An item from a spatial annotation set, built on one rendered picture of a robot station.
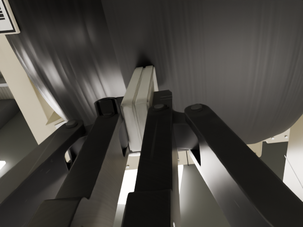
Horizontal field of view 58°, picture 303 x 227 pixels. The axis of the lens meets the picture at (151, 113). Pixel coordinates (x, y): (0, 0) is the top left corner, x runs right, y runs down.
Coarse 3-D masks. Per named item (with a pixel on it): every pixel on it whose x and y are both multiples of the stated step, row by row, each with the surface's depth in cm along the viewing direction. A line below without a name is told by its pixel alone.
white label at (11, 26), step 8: (0, 0) 19; (0, 8) 19; (8, 8) 19; (0, 16) 19; (8, 16) 19; (0, 24) 20; (8, 24) 19; (16, 24) 19; (0, 32) 20; (8, 32) 20; (16, 32) 20
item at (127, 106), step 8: (136, 72) 19; (136, 80) 18; (128, 88) 16; (136, 88) 16; (128, 96) 15; (136, 96) 15; (128, 104) 14; (128, 112) 14; (128, 120) 15; (136, 120) 15; (128, 128) 15; (136, 128) 15; (128, 136) 15; (136, 136) 15; (136, 144) 15
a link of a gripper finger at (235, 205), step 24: (192, 120) 12; (216, 120) 12; (216, 144) 10; (240, 144) 10; (216, 168) 10; (240, 168) 9; (264, 168) 8; (216, 192) 10; (240, 192) 8; (264, 192) 7; (288, 192) 7; (240, 216) 8; (264, 216) 7; (288, 216) 7
